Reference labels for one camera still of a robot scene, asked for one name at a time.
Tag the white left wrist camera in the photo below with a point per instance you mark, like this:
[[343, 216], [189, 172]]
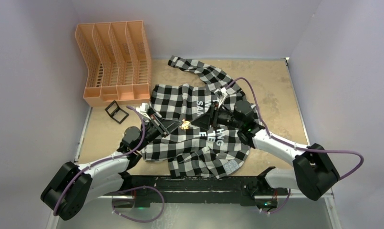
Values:
[[143, 108]]

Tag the black white plaid shirt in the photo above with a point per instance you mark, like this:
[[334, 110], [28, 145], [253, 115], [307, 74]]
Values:
[[216, 152]]

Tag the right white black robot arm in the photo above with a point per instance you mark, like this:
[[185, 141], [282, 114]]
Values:
[[312, 173]]

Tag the black aluminium mounting rail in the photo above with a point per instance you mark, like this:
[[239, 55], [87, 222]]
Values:
[[247, 191]]

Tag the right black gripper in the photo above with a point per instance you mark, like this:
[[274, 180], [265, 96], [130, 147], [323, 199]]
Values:
[[205, 120]]

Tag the orange plastic file organizer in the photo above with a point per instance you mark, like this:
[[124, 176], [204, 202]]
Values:
[[118, 60]]

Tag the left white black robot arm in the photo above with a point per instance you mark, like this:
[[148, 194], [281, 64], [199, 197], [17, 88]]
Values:
[[75, 185]]

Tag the small black frame stand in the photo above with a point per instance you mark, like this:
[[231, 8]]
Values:
[[115, 112]]

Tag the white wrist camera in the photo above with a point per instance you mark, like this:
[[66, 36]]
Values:
[[143, 108], [222, 94]]

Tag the gold glitter brooch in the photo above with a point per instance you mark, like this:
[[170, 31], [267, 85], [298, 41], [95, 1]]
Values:
[[185, 124]]

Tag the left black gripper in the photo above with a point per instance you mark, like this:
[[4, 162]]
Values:
[[163, 126]]

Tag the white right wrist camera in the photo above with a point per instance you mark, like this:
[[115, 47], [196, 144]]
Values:
[[222, 94]]

